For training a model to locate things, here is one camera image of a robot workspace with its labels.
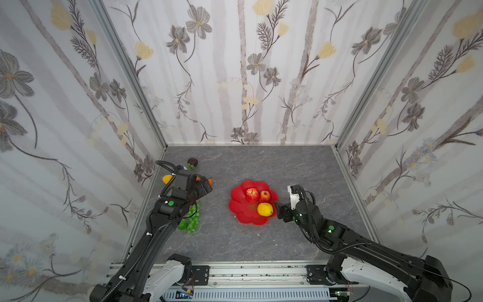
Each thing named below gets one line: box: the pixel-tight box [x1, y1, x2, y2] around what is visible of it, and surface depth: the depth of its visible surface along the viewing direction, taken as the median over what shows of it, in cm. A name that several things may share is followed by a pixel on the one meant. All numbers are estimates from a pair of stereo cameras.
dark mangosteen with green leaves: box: [186, 157, 199, 171], surface depth 109 cm
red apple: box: [245, 187, 260, 203], surface depth 95 cm
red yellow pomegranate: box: [259, 190, 271, 201], surface depth 92 cm
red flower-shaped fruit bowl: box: [228, 180, 279, 226], surface depth 95 cm
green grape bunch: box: [177, 200, 200, 235], surface depth 88 cm
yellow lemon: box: [257, 202, 274, 218], surface depth 89 cm
